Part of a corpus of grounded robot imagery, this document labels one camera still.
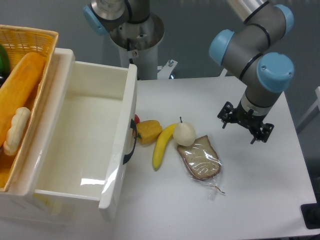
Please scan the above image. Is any yellow wicker basket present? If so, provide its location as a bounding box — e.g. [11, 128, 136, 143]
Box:
[0, 25, 59, 192]

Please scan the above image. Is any white frame at right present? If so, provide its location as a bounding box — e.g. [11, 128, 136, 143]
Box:
[295, 86, 320, 134]

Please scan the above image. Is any yellow banana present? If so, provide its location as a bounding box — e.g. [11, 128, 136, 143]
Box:
[152, 123, 177, 171]

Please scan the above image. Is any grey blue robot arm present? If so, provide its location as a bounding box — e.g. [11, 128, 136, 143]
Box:
[208, 0, 295, 143]

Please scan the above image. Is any white open drawer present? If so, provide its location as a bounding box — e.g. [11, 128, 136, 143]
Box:
[35, 61, 137, 221]

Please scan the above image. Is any black object at table edge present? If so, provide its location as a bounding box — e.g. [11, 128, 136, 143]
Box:
[300, 203, 320, 230]

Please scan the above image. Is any white drawer cabinet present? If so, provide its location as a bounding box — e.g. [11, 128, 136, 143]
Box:
[0, 48, 75, 223]

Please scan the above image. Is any black drawer handle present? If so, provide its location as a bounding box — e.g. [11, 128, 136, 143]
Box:
[122, 119, 138, 165]

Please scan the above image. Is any yellow bell pepper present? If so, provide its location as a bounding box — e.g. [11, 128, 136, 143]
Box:
[136, 120, 163, 144]

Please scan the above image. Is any green bell pepper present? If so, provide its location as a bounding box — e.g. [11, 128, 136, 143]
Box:
[0, 45, 11, 75]

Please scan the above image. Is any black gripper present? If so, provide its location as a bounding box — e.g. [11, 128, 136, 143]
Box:
[217, 101, 274, 144]

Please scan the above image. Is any red tomato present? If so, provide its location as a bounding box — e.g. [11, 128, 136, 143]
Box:
[134, 114, 140, 125]

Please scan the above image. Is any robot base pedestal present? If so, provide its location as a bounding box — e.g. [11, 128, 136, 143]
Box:
[83, 0, 178, 80]

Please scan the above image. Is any bagged brown bread slice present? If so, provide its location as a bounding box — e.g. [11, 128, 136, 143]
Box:
[176, 135, 226, 200]

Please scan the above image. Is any cream twisted bread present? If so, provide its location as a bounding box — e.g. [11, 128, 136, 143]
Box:
[3, 107, 31, 156]

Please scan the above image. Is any pale yellow pear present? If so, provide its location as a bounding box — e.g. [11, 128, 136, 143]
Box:
[173, 116, 196, 147]

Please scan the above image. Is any dark eggplant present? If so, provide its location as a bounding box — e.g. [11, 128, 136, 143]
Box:
[0, 72, 9, 88]

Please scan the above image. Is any orange baguette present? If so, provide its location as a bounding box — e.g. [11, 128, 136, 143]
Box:
[0, 52, 46, 145]

